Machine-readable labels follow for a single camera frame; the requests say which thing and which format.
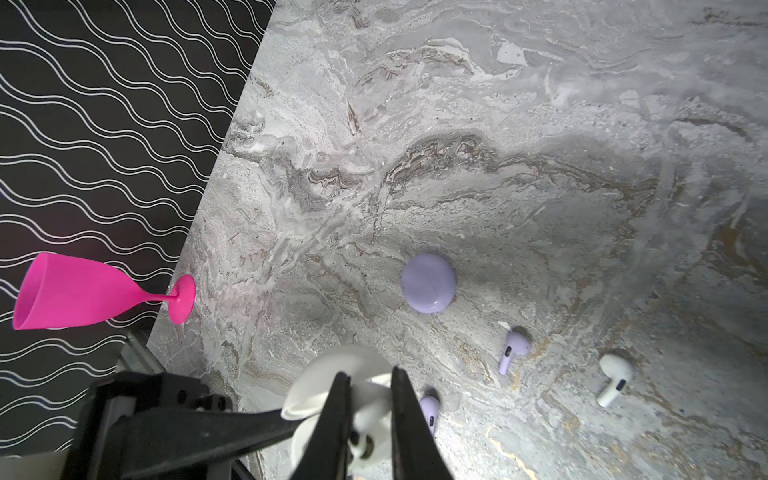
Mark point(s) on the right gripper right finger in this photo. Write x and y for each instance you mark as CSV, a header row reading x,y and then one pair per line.
x,y
414,452

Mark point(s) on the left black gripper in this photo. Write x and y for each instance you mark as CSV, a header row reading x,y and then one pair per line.
x,y
163,419

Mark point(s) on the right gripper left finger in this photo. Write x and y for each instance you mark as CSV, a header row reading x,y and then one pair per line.
x,y
326,456

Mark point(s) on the white earbud charging case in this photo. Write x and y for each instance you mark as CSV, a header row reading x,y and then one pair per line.
x,y
307,395

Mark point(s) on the white earbud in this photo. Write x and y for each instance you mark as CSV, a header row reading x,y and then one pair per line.
x,y
370,436
620,372

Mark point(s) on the purple earbud lower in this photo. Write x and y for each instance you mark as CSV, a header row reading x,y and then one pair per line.
x,y
430,407

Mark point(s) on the purple earbud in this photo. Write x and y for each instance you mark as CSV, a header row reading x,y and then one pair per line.
x,y
516,345
430,407

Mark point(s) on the purple earbud upper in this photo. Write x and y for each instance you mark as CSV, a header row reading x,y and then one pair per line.
x,y
516,345

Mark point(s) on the pink plastic goblet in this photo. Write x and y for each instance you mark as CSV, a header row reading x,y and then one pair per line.
x,y
60,291

